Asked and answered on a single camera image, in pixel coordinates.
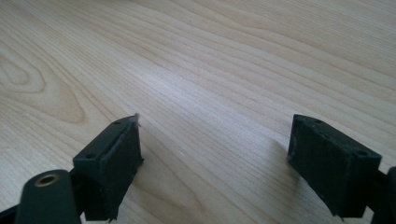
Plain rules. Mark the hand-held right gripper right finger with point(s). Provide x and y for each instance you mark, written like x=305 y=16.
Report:
x=330 y=168

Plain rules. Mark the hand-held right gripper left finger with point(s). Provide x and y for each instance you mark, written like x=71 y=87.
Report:
x=109 y=168

